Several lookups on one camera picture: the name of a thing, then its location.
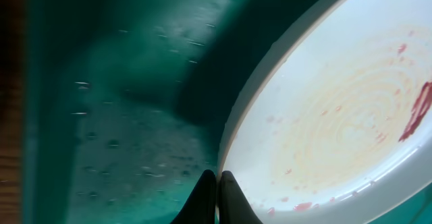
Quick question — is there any teal plastic tray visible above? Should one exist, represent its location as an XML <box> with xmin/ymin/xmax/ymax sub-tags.
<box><xmin>23</xmin><ymin>0</ymin><xmax>431</xmax><ymax>223</ymax></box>

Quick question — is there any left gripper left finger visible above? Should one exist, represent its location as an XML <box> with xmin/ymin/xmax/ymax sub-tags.
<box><xmin>171</xmin><ymin>169</ymin><xmax>217</xmax><ymax>224</ymax></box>

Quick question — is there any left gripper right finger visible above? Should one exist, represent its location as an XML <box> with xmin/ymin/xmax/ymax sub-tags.
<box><xmin>218</xmin><ymin>171</ymin><xmax>263</xmax><ymax>224</ymax></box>

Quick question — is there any light blue plate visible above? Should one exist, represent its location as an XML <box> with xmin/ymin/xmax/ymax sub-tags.
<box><xmin>218</xmin><ymin>0</ymin><xmax>431</xmax><ymax>223</ymax></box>

